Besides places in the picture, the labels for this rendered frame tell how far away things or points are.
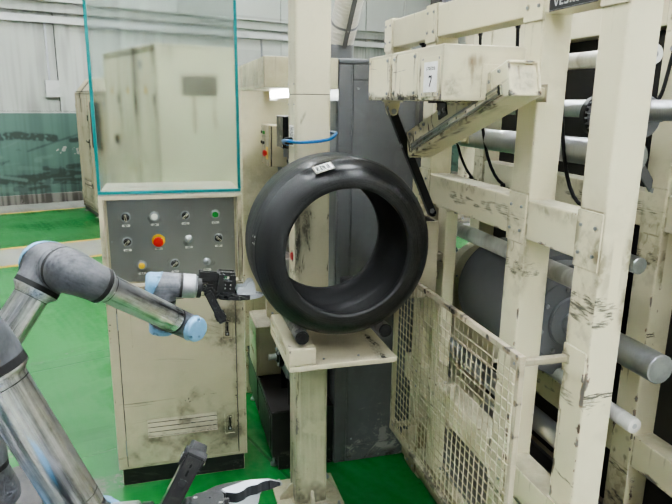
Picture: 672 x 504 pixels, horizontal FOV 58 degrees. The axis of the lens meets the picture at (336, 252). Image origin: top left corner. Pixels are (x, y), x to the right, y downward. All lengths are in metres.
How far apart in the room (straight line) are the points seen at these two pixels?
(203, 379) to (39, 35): 8.70
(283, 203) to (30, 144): 9.11
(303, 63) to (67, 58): 8.90
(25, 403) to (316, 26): 1.60
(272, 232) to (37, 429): 0.99
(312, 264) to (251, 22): 9.99
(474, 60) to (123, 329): 1.71
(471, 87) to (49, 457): 1.30
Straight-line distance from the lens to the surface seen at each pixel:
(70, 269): 1.62
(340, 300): 2.21
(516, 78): 1.69
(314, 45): 2.22
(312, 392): 2.48
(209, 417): 2.83
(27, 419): 1.04
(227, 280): 1.95
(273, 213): 1.83
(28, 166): 10.79
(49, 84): 10.81
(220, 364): 2.72
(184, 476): 0.92
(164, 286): 1.92
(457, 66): 1.71
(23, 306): 1.72
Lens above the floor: 1.63
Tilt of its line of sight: 14 degrees down
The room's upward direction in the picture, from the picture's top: 1 degrees clockwise
